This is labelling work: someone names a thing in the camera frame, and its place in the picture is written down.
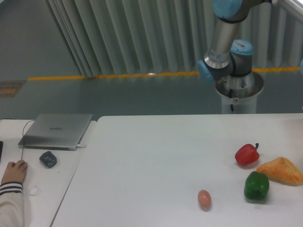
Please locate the person's hand on mouse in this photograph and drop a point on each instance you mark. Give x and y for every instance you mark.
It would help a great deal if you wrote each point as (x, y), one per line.
(15, 172)

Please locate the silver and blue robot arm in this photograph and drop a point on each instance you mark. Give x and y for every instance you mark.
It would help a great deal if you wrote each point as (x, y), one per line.
(221, 60)

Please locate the cream striped sleeve forearm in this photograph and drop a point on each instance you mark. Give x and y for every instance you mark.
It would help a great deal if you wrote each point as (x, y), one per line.
(11, 205)

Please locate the red bell pepper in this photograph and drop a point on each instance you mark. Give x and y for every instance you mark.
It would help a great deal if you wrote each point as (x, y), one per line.
(247, 154)

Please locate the green bell pepper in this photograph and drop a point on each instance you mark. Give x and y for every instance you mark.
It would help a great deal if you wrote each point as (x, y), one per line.
(256, 186)

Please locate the small white cap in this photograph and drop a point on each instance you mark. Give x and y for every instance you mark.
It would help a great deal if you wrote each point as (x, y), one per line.
(34, 191)

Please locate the black keyboard edge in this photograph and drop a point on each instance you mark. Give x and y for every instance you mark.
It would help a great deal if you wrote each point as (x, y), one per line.
(1, 149)

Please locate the black earbuds case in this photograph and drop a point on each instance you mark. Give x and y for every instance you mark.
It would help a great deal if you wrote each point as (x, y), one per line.
(48, 159)

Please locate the silver closed laptop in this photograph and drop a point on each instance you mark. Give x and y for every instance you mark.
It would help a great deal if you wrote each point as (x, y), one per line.
(56, 131)

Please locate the white laptop plug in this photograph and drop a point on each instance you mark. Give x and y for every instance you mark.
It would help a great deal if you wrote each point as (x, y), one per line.
(81, 146)

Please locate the brown floor sign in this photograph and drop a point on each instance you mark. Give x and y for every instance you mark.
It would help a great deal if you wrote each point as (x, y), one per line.
(10, 88)

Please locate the brown egg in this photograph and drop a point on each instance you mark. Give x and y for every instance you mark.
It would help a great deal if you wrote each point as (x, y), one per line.
(204, 199)

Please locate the orange triangular bread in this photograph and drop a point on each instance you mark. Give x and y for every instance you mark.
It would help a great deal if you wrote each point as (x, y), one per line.
(281, 170)

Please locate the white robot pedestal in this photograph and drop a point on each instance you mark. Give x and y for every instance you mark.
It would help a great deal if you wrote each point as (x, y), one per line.
(239, 94)

